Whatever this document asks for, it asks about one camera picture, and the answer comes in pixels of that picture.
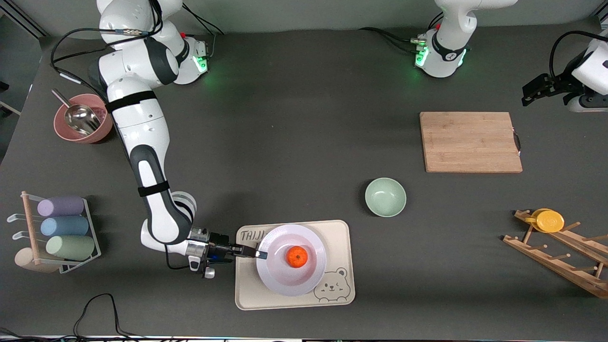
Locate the white round plate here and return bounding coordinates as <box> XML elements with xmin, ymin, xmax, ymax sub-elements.
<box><xmin>256</xmin><ymin>224</ymin><xmax>327</xmax><ymax>297</ymax></box>

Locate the orange fruit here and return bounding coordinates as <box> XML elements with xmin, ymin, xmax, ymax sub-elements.
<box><xmin>286</xmin><ymin>246</ymin><xmax>309</xmax><ymax>269</ymax></box>

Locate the wooden cutting board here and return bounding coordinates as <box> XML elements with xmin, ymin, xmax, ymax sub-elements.
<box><xmin>419</xmin><ymin>112</ymin><xmax>523</xmax><ymax>173</ymax></box>

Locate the beige bear print tray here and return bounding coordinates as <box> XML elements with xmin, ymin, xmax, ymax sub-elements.
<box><xmin>235</xmin><ymin>219</ymin><xmax>356</xmax><ymax>311</ymax></box>

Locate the yellow mug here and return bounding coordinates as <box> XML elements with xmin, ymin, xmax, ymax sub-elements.
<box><xmin>525</xmin><ymin>208</ymin><xmax>565</xmax><ymax>233</ymax></box>

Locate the light green bowl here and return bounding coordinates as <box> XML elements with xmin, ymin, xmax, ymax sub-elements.
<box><xmin>365</xmin><ymin>177</ymin><xmax>407</xmax><ymax>218</ymax></box>

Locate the green cup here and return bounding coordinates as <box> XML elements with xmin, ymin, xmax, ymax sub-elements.
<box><xmin>46</xmin><ymin>235</ymin><xmax>95</xmax><ymax>261</ymax></box>

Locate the blue cup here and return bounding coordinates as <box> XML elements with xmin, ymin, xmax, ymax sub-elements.
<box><xmin>40</xmin><ymin>216</ymin><xmax>89</xmax><ymax>237</ymax></box>

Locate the purple cup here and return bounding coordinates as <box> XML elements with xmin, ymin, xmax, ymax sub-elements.
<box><xmin>37</xmin><ymin>196</ymin><xmax>85</xmax><ymax>218</ymax></box>

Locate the wooden mug rack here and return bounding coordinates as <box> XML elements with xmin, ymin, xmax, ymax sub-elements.
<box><xmin>503</xmin><ymin>209</ymin><xmax>608</xmax><ymax>300</ymax></box>

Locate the metal scoop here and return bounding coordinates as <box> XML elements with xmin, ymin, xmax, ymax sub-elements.
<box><xmin>51</xmin><ymin>88</ymin><xmax>102</xmax><ymax>137</ymax></box>

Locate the pink bowl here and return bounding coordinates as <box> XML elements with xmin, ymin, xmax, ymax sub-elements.
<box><xmin>53</xmin><ymin>93</ymin><xmax>114</xmax><ymax>144</ymax></box>

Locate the beige cup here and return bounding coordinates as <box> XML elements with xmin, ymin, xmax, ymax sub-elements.
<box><xmin>14</xmin><ymin>247</ymin><xmax>60</xmax><ymax>274</ymax></box>

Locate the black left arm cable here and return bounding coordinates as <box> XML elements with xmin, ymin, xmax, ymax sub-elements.
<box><xmin>549</xmin><ymin>30</ymin><xmax>608</xmax><ymax>80</ymax></box>

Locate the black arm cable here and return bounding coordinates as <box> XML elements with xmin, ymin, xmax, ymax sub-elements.
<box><xmin>549</xmin><ymin>30</ymin><xmax>608</xmax><ymax>80</ymax></box>
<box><xmin>50</xmin><ymin>0</ymin><xmax>190</xmax><ymax>271</ymax></box>

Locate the black loose table cable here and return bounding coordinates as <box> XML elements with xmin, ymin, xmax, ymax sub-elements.
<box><xmin>0</xmin><ymin>293</ymin><xmax>143</xmax><ymax>342</ymax></box>

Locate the black left base cable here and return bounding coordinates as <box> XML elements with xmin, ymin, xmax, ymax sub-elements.
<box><xmin>358</xmin><ymin>12</ymin><xmax>445</xmax><ymax>55</ymax></box>

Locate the black base cable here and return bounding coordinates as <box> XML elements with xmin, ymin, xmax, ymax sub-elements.
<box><xmin>358</xmin><ymin>12</ymin><xmax>445</xmax><ymax>55</ymax></box>
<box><xmin>182</xmin><ymin>4</ymin><xmax>227</xmax><ymax>62</ymax></box>

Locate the white wire cup rack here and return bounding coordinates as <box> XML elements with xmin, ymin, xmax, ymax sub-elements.
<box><xmin>7</xmin><ymin>191</ymin><xmax>102</xmax><ymax>275</ymax></box>

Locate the black right base cable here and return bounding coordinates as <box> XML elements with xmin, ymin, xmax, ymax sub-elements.
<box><xmin>182</xmin><ymin>4</ymin><xmax>227</xmax><ymax>62</ymax></box>

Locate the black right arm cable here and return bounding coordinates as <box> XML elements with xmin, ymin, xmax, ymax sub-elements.
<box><xmin>50</xmin><ymin>0</ymin><xmax>190</xmax><ymax>271</ymax></box>

